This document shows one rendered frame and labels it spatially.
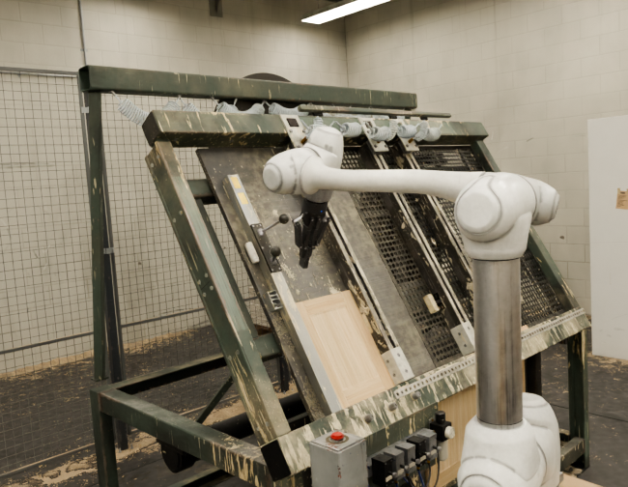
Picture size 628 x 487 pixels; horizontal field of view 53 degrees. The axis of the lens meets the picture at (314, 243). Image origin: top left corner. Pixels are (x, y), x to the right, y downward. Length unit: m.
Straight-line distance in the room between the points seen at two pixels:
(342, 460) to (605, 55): 6.16
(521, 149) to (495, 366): 6.45
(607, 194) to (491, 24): 3.07
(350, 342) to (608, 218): 3.84
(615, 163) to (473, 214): 4.55
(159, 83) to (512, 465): 2.14
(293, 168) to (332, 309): 0.90
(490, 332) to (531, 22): 6.63
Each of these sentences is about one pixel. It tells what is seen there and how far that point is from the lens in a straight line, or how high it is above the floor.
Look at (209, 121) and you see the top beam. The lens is 2.43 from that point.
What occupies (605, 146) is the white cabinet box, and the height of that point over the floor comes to 1.81.
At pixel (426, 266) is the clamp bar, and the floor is 1.27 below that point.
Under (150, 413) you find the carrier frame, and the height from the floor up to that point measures 0.79.
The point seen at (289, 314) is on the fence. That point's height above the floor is 1.22.
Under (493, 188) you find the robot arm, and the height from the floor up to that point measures 1.64.
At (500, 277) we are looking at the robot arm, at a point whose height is 1.45.
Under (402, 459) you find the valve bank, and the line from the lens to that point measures 2.22.
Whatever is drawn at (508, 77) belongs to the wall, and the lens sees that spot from 7.92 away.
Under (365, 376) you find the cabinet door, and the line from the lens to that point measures 2.35.
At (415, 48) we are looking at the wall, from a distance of 8.74.
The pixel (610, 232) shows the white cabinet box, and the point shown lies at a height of 1.09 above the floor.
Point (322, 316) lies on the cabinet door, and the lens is 2.33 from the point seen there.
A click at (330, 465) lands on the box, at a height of 0.88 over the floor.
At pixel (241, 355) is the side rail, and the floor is 1.14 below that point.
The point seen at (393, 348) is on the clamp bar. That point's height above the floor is 1.03.
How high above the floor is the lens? 1.67
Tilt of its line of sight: 6 degrees down
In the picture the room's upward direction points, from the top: 4 degrees counter-clockwise
